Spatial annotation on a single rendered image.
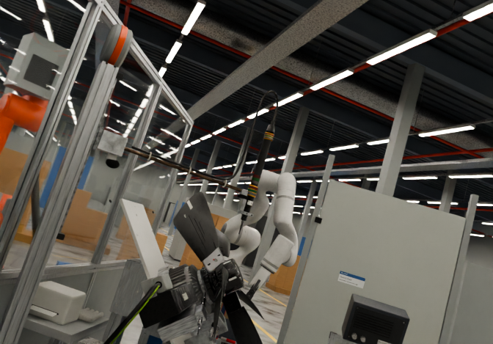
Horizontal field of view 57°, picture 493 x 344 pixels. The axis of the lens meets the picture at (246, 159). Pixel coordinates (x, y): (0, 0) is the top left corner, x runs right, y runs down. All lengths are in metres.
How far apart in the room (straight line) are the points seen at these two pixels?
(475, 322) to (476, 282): 0.87
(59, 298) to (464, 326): 10.42
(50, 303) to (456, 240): 3.01
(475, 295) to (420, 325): 7.85
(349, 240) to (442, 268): 0.73
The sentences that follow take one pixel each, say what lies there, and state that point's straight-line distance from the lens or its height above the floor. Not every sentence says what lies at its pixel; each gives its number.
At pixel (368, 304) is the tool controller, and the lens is 2.27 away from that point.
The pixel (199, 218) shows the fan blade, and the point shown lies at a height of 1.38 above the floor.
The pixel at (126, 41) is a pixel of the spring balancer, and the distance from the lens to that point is 1.70.
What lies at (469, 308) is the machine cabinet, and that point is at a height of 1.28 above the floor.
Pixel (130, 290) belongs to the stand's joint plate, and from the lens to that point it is 1.82.
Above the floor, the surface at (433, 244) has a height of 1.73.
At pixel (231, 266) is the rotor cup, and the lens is 1.78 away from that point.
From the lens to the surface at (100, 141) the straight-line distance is 1.67.
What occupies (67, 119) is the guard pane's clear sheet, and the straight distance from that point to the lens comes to 1.84.
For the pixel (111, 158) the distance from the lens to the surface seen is 1.70.
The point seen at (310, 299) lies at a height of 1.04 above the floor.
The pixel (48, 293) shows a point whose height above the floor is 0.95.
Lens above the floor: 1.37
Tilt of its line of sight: 9 degrees up
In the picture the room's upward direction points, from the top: 17 degrees clockwise
